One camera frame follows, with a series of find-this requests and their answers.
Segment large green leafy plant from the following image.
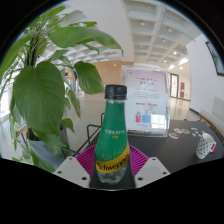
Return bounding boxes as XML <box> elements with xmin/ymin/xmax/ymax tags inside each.
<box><xmin>0</xmin><ymin>4</ymin><xmax>124</xmax><ymax>174</ymax></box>

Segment framed landscape picture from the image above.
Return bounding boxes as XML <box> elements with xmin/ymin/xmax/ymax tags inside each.
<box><xmin>205</xmin><ymin>40</ymin><xmax>224</xmax><ymax>78</ymax></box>

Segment recessed ceiling lights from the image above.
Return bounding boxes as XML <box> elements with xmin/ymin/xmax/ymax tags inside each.
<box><xmin>136</xmin><ymin>19</ymin><xmax>189</xmax><ymax>66</ymax></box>

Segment white dotted mug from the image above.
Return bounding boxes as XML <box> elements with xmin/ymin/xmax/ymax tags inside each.
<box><xmin>195</xmin><ymin>132</ymin><xmax>218</xmax><ymax>160</ymax></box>

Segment green drink bottle black cap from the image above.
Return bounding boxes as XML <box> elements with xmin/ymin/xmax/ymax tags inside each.
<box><xmin>94</xmin><ymin>84</ymin><xmax>132</xmax><ymax>185</ymax></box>

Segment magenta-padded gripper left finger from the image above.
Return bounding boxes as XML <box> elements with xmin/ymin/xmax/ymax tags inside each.
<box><xmin>53</xmin><ymin>144</ymin><xmax>101</xmax><ymax>189</ymax></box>

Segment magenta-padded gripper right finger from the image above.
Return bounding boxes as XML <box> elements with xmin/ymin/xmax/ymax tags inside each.
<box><xmin>128</xmin><ymin>144</ymin><xmax>171</xmax><ymax>189</ymax></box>

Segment grey plant pot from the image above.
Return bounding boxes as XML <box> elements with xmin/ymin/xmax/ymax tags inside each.
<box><xmin>28</xmin><ymin>134</ymin><xmax>68</xmax><ymax>171</ymax></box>

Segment clear acrylic sign stand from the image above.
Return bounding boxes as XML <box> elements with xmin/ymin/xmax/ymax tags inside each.
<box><xmin>122</xmin><ymin>66</ymin><xmax>170</xmax><ymax>138</ymax></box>

